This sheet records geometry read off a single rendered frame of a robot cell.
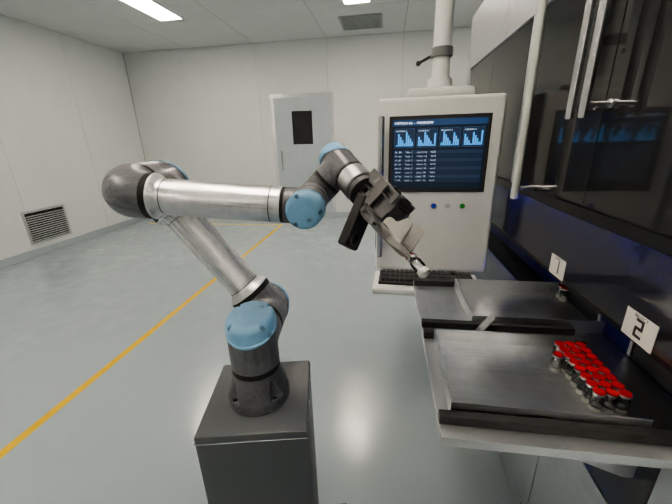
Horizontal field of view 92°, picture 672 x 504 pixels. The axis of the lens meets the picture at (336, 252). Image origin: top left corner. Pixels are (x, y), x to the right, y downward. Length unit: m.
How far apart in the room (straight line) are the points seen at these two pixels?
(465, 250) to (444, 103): 0.63
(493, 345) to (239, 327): 0.64
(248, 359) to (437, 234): 1.04
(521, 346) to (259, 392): 0.66
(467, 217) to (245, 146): 5.43
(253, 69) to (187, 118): 1.54
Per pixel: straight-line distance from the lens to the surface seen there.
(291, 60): 6.36
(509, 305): 1.19
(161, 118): 7.35
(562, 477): 1.29
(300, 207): 0.64
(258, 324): 0.77
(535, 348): 1.00
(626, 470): 0.99
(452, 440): 0.72
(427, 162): 1.48
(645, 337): 0.90
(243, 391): 0.85
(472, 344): 0.96
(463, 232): 1.56
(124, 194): 0.77
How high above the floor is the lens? 1.40
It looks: 19 degrees down
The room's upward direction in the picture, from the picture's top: 2 degrees counter-clockwise
